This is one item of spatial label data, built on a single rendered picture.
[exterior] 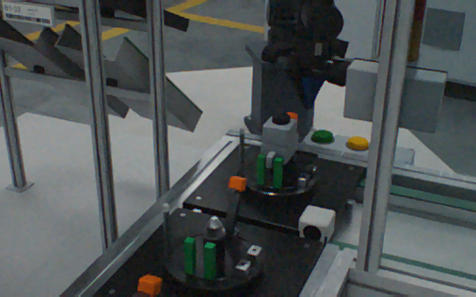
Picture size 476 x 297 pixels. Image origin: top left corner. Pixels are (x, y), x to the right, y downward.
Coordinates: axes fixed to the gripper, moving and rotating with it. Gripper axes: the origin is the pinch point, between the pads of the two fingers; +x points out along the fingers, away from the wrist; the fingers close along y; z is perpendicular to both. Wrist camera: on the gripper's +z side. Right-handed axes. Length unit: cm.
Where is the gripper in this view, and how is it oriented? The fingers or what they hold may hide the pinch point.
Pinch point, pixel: (309, 90)
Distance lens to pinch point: 118.2
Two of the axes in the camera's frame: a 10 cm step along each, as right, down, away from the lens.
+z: 7.1, -3.1, 6.3
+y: -7.1, -3.3, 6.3
